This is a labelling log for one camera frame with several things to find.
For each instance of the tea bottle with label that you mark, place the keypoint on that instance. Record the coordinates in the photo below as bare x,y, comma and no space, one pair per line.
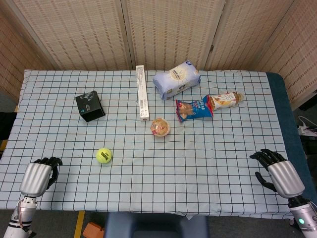
226,100

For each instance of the long white carton box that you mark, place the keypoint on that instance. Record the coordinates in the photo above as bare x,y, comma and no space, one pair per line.
142,94

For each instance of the blue snack bag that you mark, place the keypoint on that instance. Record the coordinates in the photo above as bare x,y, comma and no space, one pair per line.
194,109

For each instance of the dark blue chair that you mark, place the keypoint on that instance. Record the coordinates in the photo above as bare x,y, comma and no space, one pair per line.
156,225

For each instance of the black case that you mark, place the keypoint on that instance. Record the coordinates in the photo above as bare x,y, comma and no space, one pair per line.
7,126

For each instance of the pale blue tissue pack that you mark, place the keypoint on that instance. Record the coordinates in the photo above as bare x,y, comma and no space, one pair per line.
175,79

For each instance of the small black box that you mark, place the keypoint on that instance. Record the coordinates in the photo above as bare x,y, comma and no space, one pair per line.
89,106

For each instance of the beige woven folding screen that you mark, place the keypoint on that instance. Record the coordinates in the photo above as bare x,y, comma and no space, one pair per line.
84,32

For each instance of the dark blue table pad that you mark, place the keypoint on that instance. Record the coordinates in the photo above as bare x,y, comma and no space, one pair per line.
287,116

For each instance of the yellow tennis ball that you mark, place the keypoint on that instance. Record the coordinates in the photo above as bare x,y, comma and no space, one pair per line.
104,155

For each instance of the fruit jelly cup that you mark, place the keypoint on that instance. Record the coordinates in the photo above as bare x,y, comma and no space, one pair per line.
160,127

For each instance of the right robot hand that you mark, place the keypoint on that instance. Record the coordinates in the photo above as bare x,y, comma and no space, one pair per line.
284,177

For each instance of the checked pale blue tablecloth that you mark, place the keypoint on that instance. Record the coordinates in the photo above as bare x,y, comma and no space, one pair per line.
158,173

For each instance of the orange block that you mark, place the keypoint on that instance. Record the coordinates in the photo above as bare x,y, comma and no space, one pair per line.
92,230

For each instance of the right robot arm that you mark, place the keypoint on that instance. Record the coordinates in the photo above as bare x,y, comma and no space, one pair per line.
303,215

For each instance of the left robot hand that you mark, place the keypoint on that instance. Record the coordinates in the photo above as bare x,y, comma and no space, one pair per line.
36,178

